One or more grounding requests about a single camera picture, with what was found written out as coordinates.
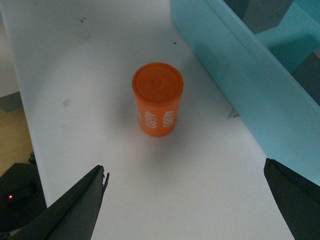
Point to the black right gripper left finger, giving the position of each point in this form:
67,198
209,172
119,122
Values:
74,215

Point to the gray square block part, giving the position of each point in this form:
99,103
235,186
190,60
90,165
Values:
260,15

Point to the black device with red light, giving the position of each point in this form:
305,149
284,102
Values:
21,196

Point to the blue plastic box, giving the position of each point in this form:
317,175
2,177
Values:
279,113

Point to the orange cylinder part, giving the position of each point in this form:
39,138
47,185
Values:
157,89

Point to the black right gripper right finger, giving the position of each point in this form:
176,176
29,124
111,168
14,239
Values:
297,198

